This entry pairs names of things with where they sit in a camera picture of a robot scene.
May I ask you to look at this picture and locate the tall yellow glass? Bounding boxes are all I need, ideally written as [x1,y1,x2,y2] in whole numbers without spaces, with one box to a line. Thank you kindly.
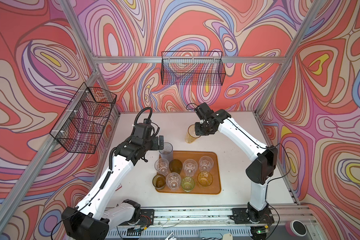
[185,125,200,144]

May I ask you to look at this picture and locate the blue textured glass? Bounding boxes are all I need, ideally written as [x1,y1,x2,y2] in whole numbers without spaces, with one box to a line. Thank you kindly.
[159,142,174,163]

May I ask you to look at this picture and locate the clear faceted glass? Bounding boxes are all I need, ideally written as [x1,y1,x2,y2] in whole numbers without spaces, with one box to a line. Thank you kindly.
[155,158,171,176]

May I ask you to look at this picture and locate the tall olive textured glass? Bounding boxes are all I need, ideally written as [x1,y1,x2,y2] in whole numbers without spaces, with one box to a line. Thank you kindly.
[169,159,183,175]

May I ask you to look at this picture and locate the short amber textured glass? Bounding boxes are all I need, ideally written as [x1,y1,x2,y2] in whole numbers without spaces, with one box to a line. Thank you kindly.
[152,174,166,190]

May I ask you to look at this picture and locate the tall clear glass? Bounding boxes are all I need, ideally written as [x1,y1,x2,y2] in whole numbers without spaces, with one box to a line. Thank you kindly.
[183,159,198,177]

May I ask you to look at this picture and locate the brown plastic tray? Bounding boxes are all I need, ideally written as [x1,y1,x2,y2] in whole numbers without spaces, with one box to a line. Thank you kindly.
[156,151,222,195]

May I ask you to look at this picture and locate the pale green glass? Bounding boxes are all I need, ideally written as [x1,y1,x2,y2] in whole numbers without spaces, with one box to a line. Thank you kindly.
[181,177,195,193]

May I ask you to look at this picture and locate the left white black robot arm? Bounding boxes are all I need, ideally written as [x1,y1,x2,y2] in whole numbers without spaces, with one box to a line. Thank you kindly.
[62,121,164,240]

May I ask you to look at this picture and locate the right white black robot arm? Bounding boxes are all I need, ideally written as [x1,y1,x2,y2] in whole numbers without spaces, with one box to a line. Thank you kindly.
[193,103,278,222]

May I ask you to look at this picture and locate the pink tape roll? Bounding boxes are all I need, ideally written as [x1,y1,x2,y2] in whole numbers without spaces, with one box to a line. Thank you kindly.
[285,220,307,237]

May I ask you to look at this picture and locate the black wire basket back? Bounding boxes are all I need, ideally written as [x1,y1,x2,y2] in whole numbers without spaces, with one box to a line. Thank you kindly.
[161,50,226,86]

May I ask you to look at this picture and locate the black wire basket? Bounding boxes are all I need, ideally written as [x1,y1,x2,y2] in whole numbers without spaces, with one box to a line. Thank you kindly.
[50,83,117,154]
[161,50,226,86]

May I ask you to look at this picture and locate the black wire basket left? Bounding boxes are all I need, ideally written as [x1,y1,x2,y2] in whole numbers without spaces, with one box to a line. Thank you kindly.
[50,83,117,154]

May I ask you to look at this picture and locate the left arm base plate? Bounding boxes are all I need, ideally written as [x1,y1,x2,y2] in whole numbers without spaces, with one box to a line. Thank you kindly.
[119,208,155,227]

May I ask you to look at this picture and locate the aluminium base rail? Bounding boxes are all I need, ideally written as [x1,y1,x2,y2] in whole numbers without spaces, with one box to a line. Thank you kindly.
[126,205,320,235]

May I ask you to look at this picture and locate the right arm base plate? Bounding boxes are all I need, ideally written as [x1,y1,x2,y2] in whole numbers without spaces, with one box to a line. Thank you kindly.
[229,207,275,225]

